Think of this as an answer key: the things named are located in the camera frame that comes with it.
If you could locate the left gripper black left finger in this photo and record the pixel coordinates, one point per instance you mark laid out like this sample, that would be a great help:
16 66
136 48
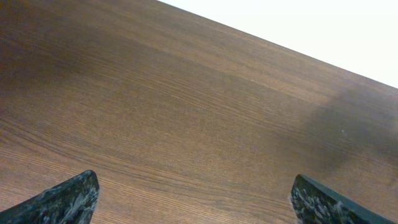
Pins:
71 202

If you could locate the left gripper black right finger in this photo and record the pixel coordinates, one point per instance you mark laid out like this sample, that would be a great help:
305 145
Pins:
313 203

